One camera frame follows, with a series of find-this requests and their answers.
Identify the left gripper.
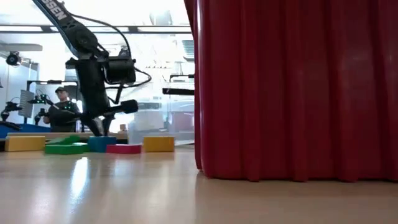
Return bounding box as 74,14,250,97
74,58,114,138

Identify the blue wooden block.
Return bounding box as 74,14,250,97
88,136,118,154

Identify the red wooden block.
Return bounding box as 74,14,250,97
105,144,142,155

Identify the green wooden block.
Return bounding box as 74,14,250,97
44,142,91,156
46,134,81,146

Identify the clear plastic container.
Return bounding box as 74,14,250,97
127,77,196,146

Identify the red plastic bin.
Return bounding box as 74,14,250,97
183,0,398,184

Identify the person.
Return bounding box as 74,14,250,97
43,86,82,133

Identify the white box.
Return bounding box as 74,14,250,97
133,110,169,132

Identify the yellow wooden block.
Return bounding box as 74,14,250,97
143,136,175,153
4,136,46,152

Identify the long beige wooden plank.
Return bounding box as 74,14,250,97
6,132,129,140

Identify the blue station table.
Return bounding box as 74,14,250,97
0,123,52,139

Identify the grey panel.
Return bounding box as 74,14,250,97
18,89,35,119

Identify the dark red box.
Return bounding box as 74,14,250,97
169,111,194,132

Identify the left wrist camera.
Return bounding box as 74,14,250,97
104,99,139,116

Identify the black metal rig frame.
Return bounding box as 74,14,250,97
24,80,80,125

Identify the black camera cable loop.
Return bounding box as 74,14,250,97
67,12,152,105

